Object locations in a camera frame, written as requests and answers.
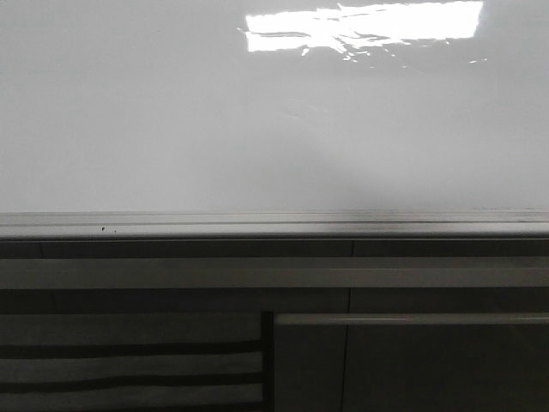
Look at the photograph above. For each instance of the grey slatted panel black stripes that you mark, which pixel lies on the grey slatted panel black stripes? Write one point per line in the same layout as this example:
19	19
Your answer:
134	362

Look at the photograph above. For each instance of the grey metal rail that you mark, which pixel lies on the grey metal rail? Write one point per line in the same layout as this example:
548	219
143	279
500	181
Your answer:
275	272

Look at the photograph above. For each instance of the white whiteboard with aluminium frame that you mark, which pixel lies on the white whiteboard with aluminium frame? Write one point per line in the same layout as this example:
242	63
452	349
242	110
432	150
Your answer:
273	118

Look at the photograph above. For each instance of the grey cabinet panel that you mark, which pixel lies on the grey cabinet panel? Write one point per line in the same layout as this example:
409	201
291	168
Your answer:
439	361

